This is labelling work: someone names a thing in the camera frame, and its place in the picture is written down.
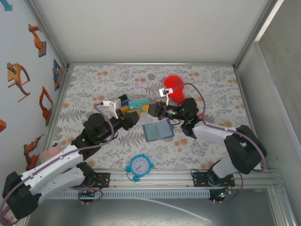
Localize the orange claw gripper wall sticker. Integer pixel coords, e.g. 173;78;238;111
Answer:
6;62;31;103

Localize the aluminium frame post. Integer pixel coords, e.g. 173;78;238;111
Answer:
26;0;71;71
234;0;284;70

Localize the blue card holder booklet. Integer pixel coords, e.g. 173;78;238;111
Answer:
142;119;174;142

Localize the thin white tube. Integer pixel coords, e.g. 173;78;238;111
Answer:
136;197;212;223

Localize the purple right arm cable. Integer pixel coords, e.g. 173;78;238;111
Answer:
173;82;268;204

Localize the blue alarm clock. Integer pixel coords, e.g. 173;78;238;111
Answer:
124;153;154;184

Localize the pink pig plush toy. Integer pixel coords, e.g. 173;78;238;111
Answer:
41;145;68;163

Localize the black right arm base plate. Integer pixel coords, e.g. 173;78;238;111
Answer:
192;170;236;188

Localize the blue and orange wall sticker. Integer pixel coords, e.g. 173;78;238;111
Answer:
52;58;61;91

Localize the teal and black box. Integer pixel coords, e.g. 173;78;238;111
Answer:
128;98;151;111

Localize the aluminium mounting rail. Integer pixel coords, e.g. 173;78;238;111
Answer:
68;168;284;189

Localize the aluminium frame cross bar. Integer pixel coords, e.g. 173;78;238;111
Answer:
68;62;236;69

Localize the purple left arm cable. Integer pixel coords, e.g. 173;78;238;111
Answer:
0;102;116;223

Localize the white slotted cable duct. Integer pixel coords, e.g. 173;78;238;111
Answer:
47;190;211;200

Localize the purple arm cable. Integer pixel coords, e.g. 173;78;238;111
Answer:
173;82;268;204
0;102;116;223

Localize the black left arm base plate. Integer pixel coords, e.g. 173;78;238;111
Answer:
90;172;111;188

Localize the floral patterned table mat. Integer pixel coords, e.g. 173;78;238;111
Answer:
56;65;263;170

